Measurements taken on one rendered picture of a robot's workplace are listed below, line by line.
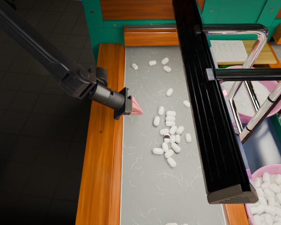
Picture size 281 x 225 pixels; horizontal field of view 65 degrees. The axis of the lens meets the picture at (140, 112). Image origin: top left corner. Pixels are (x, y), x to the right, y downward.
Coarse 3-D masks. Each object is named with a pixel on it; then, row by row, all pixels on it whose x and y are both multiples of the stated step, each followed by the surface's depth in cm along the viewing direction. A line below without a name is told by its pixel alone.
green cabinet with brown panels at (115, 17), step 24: (96, 0) 87; (120, 0) 89; (144, 0) 89; (168, 0) 89; (216, 0) 88; (240, 0) 89; (264, 0) 89; (96, 24) 96; (120, 24) 96; (144, 24) 96; (264, 24) 97
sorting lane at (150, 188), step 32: (128, 64) 99; (160, 64) 99; (160, 96) 88; (128, 128) 80; (160, 128) 80; (192, 128) 80; (128, 160) 73; (160, 160) 73; (192, 160) 73; (128, 192) 67; (160, 192) 67; (192, 192) 67; (128, 224) 62; (160, 224) 62; (192, 224) 62; (224, 224) 62
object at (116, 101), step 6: (126, 90) 74; (114, 96) 69; (120, 96) 71; (126, 96) 72; (108, 102) 69; (114, 102) 69; (120, 102) 70; (126, 102) 71; (114, 108) 72; (120, 108) 72; (126, 108) 70; (114, 114) 73; (120, 114) 70
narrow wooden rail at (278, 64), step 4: (268, 44) 103; (272, 48) 101; (272, 52) 100; (276, 56) 98; (256, 64) 105; (260, 64) 102; (264, 64) 99; (268, 64) 96; (272, 64) 95; (276, 64) 95; (280, 64) 95; (264, 84) 99
